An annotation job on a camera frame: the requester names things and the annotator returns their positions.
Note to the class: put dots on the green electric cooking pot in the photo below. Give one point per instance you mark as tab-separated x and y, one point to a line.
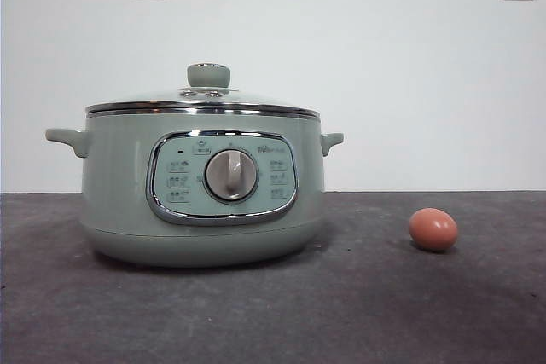
119	193

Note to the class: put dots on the glass lid with green knob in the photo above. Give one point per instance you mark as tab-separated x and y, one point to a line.
208	76

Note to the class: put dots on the brown egg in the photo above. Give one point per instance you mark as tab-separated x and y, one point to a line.
433	229

